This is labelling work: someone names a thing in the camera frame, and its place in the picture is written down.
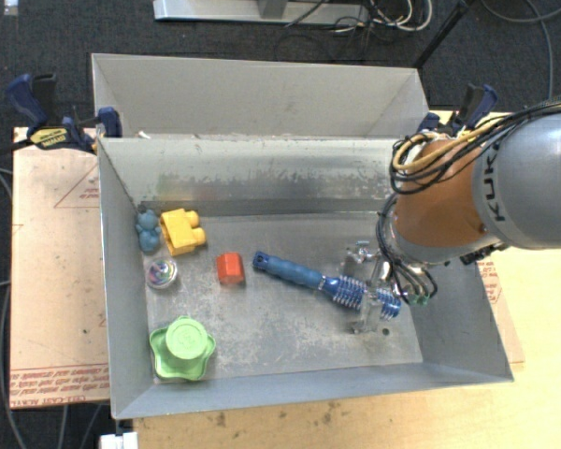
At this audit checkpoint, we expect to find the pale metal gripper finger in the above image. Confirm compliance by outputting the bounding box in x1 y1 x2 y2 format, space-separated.
342 239 381 276
350 291 387 336

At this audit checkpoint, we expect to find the grey metal bin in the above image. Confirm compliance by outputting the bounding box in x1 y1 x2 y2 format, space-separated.
91 52 515 421

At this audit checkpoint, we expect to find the red hexagonal block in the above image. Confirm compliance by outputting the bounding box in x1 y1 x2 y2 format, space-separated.
215 252 247 286

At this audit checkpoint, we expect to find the yellow toy building block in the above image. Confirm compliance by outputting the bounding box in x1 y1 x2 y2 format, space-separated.
159 208 208 257

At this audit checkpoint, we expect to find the green flower-shaped cup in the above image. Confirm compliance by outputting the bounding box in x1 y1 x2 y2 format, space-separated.
149 315 217 384

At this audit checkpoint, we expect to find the clear multicoloured spinning top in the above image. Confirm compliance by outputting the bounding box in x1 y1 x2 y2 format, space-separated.
145 257 180 291

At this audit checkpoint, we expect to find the blue toy bear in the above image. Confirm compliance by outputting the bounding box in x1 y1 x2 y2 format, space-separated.
135 209 163 254

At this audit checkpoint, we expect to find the brown cardboard board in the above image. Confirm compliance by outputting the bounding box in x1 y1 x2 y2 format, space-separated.
8 126 526 411

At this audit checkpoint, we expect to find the blue brush with handle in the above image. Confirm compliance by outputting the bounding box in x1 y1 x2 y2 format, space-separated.
252 250 403 322

